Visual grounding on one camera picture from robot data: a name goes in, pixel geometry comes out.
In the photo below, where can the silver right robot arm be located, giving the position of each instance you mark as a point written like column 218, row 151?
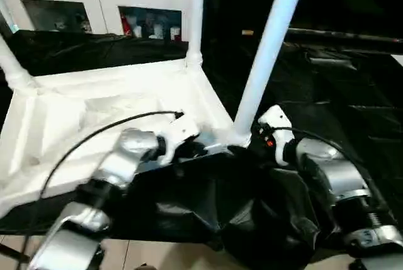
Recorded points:
column 340, row 172

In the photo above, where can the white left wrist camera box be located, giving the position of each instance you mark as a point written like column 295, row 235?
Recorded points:
column 179, row 131

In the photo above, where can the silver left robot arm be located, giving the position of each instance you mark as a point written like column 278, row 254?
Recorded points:
column 126, row 156

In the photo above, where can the white flat board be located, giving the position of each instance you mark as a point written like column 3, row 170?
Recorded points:
column 397, row 64

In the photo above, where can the white plastic table top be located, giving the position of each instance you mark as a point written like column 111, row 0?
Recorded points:
column 94, row 109

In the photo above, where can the white plastic table leg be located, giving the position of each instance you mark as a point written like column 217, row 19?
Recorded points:
column 196, row 15
column 15, row 65
column 267, row 46

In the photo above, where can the black plastic mat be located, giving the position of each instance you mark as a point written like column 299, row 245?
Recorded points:
column 252, row 204

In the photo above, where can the white jar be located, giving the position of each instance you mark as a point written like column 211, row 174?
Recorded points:
column 157, row 31

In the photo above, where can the red box in cabinet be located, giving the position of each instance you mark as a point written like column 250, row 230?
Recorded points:
column 126, row 24

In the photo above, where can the small white label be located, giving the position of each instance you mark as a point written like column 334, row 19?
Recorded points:
column 247, row 32

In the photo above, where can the small white cup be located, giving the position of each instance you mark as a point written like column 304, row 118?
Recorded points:
column 175, row 33
column 137, row 31

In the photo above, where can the black stand rod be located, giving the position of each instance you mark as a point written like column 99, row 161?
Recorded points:
column 14, row 252

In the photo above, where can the grey robot foot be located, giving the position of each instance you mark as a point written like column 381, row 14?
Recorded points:
column 143, row 266

